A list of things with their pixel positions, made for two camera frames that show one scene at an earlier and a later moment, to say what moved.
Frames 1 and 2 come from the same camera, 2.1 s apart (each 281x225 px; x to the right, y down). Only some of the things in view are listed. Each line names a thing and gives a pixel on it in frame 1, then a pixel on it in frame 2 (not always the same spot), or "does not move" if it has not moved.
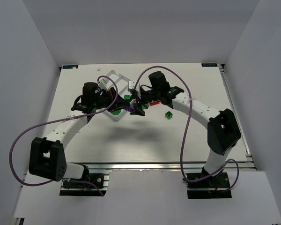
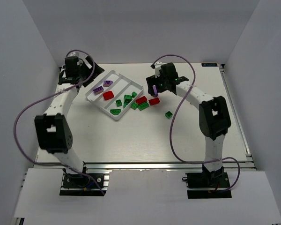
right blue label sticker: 210,64 does not move
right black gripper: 140,102 → 152,82
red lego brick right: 154,102 does not move
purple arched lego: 130,108 → 107,83
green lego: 168,115 does not move
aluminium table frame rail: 166,166 does not move
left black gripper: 114,99 → 89,71
